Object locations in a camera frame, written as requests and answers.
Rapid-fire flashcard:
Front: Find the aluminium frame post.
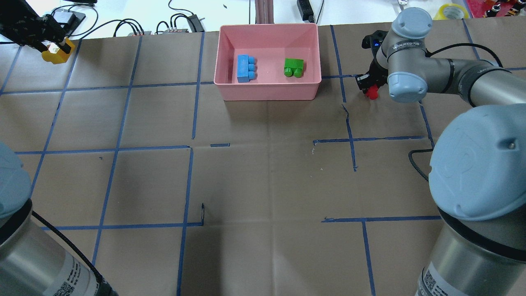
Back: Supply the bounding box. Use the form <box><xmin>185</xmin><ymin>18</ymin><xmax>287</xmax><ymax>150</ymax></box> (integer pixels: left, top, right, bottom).
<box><xmin>255</xmin><ymin>0</ymin><xmax>274</xmax><ymax>24</ymax></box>

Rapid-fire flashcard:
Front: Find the yellow tape roll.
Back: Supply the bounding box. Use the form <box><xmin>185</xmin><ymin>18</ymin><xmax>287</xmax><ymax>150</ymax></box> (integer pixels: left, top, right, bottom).
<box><xmin>433</xmin><ymin>2</ymin><xmax>470</xmax><ymax>21</ymax></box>

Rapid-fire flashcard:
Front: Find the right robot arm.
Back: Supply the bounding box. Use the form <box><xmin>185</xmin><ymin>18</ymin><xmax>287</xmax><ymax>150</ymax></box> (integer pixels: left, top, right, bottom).
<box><xmin>356</xmin><ymin>7</ymin><xmax>526</xmax><ymax>296</ymax></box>

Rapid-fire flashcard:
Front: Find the black braided cable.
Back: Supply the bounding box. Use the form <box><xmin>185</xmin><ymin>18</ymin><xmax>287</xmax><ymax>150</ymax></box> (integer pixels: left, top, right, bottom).
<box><xmin>408</xmin><ymin>43</ymin><xmax>504</xmax><ymax>183</ymax></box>

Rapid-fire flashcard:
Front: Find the yellow toy block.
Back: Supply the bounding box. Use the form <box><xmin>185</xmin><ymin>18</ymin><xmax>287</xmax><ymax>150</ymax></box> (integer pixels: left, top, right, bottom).
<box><xmin>41</xmin><ymin>37</ymin><xmax>76</xmax><ymax>65</ymax></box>

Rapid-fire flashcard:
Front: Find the red toy block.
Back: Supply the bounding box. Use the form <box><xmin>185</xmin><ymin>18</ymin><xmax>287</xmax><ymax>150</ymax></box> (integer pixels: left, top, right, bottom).
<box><xmin>365</xmin><ymin>84</ymin><xmax>379</xmax><ymax>100</ymax></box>

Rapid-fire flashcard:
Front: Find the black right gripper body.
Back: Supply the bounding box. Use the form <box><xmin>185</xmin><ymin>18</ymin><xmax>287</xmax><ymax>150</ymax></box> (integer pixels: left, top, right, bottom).
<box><xmin>361</xmin><ymin>30</ymin><xmax>388</xmax><ymax>88</ymax></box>

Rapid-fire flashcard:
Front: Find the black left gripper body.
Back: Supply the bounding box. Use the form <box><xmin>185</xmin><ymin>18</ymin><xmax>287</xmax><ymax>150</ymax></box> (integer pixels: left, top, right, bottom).
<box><xmin>0</xmin><ymin>0</ymin><xmax>47</xmax><ymax>46</ymax></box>

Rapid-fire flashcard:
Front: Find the black power adapter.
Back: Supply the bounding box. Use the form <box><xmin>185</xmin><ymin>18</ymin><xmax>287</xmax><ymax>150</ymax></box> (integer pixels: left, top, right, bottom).
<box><xmin>187</xmin><ymin>14</ymin><xmax>205</xmax><ymax>32</ymax></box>

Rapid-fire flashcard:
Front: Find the black power strip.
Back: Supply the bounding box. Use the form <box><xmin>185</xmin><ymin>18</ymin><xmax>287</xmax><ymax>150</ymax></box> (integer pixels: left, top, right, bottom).
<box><xmin>296</xmin><ymin>0</ymin><xmax>314</xmax><ymax>23</ymax></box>

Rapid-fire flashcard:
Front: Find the green toy block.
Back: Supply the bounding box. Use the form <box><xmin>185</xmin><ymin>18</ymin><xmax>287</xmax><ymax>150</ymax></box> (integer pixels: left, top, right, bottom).
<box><xmin>284</xmin><ymin>58</ymin><xmax>305</xmax><ymax>78</ymax></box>

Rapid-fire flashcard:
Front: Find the pink plastic box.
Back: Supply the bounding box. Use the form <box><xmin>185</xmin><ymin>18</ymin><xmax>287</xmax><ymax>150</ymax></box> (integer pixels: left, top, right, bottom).
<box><xmin>214</xmin><ymin>23</ymin><xmax>322</xmax><ymax>101</ymax></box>

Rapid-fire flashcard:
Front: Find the blue toy block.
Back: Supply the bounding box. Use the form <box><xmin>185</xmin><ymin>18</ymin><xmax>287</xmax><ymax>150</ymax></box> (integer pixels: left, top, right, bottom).
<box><xmin>236</xmin><ymin>54</ymin><xmax>257</xmax><ymax>83</ymax></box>

